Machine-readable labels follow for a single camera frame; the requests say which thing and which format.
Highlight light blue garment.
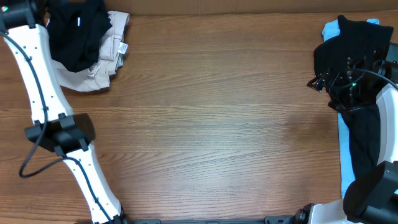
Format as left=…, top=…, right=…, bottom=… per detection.
left=322, top=19, right=381, bottom=198

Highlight black t-shirt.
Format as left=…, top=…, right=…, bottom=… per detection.
left=47, top=0, right=112, bottom=72

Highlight beige folded trousers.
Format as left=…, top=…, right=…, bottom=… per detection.
left=52, top=11, right=130, bottom=92

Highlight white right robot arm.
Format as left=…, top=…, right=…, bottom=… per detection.
left=294, top=59, right=397, bottom=223

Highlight black garment with logo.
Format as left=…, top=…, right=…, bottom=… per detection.
left=313, top=15, right=394, bottom=179

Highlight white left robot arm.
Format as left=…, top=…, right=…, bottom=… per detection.
left=1, top=0, right=129, bottom=223

